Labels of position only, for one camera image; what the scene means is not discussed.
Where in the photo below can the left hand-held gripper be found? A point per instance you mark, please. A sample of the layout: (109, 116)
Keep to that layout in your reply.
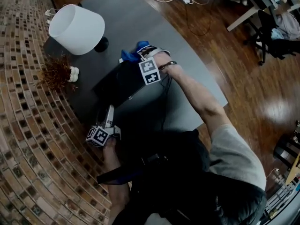
(99, 136)

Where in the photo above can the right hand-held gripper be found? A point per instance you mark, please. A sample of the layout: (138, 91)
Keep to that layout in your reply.
(148, 71)

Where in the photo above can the blue cloth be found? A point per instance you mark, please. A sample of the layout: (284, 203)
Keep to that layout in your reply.
(131, 55)

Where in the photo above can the black box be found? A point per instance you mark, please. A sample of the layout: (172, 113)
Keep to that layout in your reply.
(117, 85)

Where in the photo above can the person's left forearm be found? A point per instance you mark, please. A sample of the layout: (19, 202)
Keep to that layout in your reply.
(112, 156)

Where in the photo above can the person's right forearm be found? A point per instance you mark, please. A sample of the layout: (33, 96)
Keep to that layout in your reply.
(194, 95)

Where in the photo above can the person's right hand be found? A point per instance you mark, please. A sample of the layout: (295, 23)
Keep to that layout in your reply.
(164, 60)

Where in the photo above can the person's black vest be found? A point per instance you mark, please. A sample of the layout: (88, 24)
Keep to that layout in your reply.
(164, 149)

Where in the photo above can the dried plant in white vase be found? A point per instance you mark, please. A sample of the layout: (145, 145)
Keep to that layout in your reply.
(56, 74)

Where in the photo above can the white shade table lamp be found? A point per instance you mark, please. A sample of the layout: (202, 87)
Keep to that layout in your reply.
(75, 29)

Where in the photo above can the long light office desk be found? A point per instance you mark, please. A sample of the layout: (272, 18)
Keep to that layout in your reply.
(241, 20)

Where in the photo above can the person's grey t-shirt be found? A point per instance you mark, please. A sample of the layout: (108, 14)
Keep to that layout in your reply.
(234, 153)

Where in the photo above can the black office chair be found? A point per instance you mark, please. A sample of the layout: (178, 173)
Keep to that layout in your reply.
(266, 24)

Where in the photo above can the pink backpack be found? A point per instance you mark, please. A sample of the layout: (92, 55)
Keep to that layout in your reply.
(288, 26)

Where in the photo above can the black stool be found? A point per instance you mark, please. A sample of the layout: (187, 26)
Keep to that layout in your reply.
(284, 149)

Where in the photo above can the white wall plug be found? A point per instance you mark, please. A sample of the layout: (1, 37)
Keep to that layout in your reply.
(49, 12)

